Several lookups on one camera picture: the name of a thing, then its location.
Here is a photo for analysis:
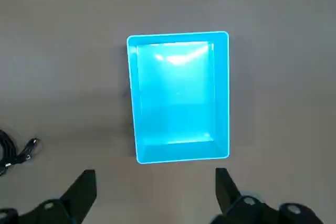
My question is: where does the blue plastic box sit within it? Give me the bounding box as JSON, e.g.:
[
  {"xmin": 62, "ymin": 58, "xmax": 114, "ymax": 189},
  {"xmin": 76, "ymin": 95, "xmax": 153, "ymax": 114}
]
[{"xmin": 126, "ymin": 30, "xmax": 230, "ymax": 165}]

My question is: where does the black braided cable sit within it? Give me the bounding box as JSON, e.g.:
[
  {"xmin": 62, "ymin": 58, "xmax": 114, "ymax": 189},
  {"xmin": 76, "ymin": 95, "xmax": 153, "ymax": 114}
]
[{"xmin": 0, "ymin": 137, "xmax": 41, "ymax": 176}]

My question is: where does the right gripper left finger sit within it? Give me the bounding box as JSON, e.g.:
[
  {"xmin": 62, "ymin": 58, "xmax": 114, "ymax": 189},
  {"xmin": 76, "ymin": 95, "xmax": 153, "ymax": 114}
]
[{"xmin": 0, "ymin": 169, "xmax": 97, "ymax": 224}]

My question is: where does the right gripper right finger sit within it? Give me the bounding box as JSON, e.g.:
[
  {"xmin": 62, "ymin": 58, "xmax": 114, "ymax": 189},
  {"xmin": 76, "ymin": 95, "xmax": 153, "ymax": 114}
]
[{"xmin": 209, "ymin": 167, "xmax": 322, "ymax": 224}]

